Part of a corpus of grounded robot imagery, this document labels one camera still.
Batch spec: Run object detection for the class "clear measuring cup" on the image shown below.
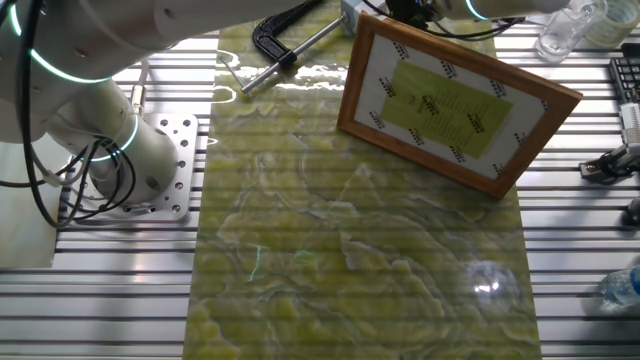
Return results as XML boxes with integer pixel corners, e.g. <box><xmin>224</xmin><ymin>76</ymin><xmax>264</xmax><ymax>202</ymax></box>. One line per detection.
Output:
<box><xmin>533</xmin><ymin>0</ymin><xmax>609</xmax><ymax>64</ymax></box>

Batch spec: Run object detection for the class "black round knob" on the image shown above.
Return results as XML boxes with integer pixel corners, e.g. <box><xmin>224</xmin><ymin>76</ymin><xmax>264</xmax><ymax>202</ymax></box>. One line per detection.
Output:
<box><xmin>622</xmin><ymin>195</ymin><xmax>640</xmax><ymax>226</ymax></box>

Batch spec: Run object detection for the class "black C-clamp with steel screw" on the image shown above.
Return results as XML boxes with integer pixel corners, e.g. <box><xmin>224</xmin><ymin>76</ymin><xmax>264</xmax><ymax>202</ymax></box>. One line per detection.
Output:
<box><xmin>219</xmin><ymin>0</ymin><xmax>351</xmax><ymax>96</ymax></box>

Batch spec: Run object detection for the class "clear tape roll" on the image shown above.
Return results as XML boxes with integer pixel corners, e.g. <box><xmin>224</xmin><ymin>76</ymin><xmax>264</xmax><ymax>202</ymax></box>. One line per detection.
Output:
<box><xmin>584</xmin><ymin>0</ymin><xmax>640</xmax><ymax>49</ymax></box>

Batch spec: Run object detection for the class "clear water bottle blue cap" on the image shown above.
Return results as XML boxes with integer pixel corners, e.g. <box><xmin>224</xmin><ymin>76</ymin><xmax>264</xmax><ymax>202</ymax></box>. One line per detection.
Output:
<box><xmin>599</xmin><ymin>264</ymin><xmax>640</xmax><ymax>309</ymax></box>

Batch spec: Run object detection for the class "thick grey robot cable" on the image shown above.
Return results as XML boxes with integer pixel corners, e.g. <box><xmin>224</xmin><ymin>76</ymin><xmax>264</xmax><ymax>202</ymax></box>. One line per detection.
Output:
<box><xmin>128</xmin><ymin>55</ymin><xmax>151</xmax><ymax>115</ymax></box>

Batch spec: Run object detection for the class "wooden picture frame with stand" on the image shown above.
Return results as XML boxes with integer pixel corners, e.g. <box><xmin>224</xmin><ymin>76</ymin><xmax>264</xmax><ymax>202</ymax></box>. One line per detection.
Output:
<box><xmin>336</xmin><ymin>11</ymin><xmax>584</xmax><ymax>201</ymax></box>

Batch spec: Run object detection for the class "green marble pattern mat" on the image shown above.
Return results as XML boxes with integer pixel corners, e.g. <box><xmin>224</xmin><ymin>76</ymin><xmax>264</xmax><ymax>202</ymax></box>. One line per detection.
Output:
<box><xmin>182</xmin><ymin>0</ymin><xmax>544</xmax><ymax>360</ymax></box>

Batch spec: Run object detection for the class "black keyboard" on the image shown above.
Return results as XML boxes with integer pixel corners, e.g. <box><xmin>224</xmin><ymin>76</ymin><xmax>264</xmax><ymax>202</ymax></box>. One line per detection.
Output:
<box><xmin>608</xmin><ymin>55</ymin><xmax>640</xmax><ymax>105</ymax></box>

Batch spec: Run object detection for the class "grey push button box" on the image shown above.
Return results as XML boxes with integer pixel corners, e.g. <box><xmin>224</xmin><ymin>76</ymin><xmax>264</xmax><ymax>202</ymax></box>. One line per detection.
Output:
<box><xmin>340</xmin><ymin>0</ymin><xmax>389</xmax><ymax>36</ymax></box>

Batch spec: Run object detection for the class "grey camera on mount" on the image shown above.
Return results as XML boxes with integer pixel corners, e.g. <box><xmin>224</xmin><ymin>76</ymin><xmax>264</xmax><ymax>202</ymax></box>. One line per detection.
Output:
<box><xmin>579</xmin><ymin>102</ymin><xmax>640</xmax><ymax>185</ymax></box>

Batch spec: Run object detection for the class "perforated aluminium base plate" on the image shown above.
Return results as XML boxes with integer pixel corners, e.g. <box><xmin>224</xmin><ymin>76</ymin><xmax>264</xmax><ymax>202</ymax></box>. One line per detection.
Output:
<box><xmin>62</xmin><ymin>112</ymin><xmax>200</xmax><ymax>223</ymax></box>

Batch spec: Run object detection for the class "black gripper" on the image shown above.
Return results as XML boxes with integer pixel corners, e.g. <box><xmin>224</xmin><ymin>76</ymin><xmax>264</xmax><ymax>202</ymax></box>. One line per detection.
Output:
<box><xmin>387</xmin><ymin>0</ymin><xmax>441</xmax><ymax>27</ymax></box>

